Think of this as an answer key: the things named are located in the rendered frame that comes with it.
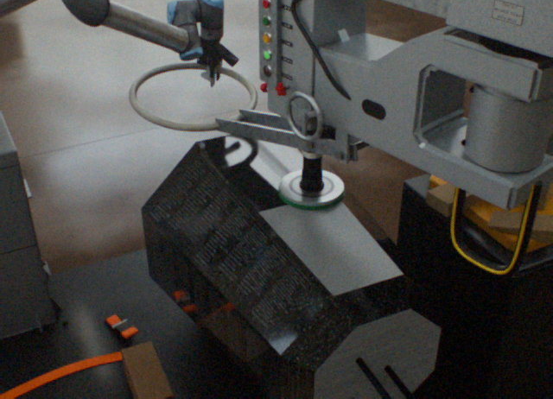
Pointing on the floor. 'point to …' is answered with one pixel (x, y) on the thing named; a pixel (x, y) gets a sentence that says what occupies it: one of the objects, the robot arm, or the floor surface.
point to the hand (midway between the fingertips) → (216, 81)
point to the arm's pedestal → (20, 251)
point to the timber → (145, 373)
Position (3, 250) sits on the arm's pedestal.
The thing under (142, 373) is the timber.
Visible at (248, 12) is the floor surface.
